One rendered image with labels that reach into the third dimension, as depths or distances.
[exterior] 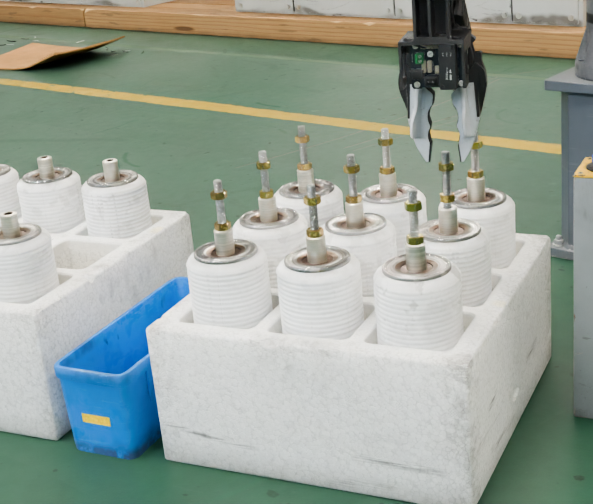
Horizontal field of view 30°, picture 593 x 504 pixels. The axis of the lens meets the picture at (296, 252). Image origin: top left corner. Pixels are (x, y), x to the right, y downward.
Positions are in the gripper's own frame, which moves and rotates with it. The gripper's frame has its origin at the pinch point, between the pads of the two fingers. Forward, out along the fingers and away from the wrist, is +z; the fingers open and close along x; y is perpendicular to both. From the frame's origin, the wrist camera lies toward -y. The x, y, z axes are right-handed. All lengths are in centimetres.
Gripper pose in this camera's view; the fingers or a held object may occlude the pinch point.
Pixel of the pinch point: (445, 148)
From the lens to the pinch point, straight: 129.8
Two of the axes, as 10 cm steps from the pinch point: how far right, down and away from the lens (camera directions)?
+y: -2.6, 3.7, -8.9
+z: 0.9, 9.3, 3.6
